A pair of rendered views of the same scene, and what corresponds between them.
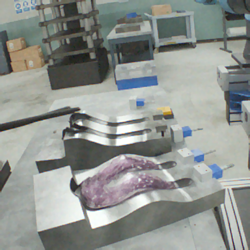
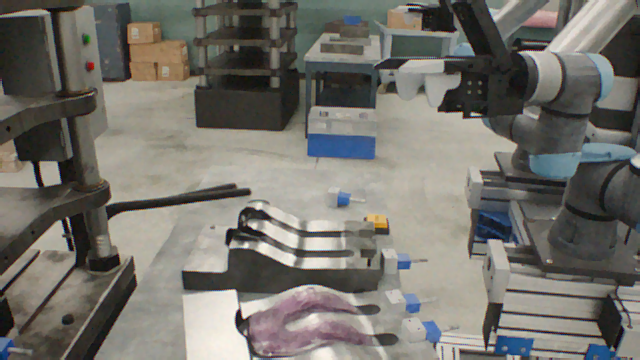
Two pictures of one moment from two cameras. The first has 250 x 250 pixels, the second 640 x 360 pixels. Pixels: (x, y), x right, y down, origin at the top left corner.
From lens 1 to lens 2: 26 cm
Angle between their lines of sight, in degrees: 3
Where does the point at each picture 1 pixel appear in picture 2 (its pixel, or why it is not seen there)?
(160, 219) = not seen: outside the picture
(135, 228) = not seen: outside the picture
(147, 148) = (344, 278)
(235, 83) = (489, 200)
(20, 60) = (147, 61)
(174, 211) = not seen: outside the picture
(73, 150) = (240, 264)
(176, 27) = (423, 53)
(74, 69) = (240, 101)
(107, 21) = (309, 21)
